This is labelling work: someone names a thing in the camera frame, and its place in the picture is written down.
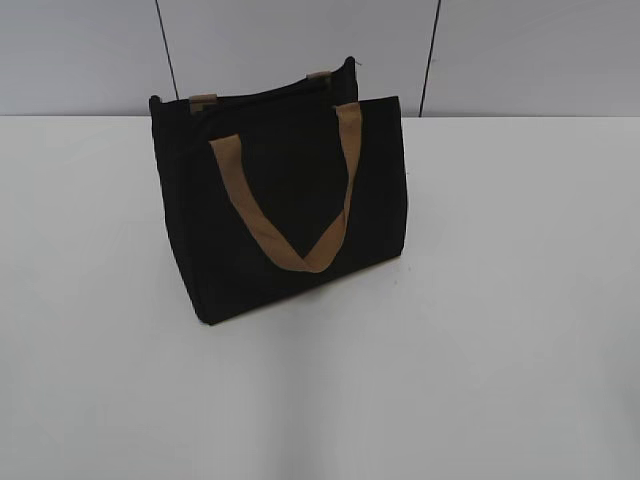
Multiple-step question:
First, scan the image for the black bag with tan handles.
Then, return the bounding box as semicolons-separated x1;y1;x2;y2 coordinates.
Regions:
149;57;408;325

